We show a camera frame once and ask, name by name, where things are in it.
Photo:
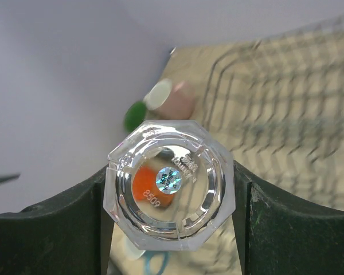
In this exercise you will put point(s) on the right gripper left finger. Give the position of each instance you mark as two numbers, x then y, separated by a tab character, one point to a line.
69	233

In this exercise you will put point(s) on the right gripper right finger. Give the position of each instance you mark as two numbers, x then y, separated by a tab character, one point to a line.
280	233

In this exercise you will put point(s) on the clear glass cup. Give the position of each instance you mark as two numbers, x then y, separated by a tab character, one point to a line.
169	185

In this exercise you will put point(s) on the white cat mug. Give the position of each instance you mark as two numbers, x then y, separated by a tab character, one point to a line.
134	116

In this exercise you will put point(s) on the pink mug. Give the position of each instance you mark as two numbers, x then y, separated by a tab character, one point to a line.
171	101

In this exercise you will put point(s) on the grey wire dish rack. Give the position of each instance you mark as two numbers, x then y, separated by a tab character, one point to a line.
277	104

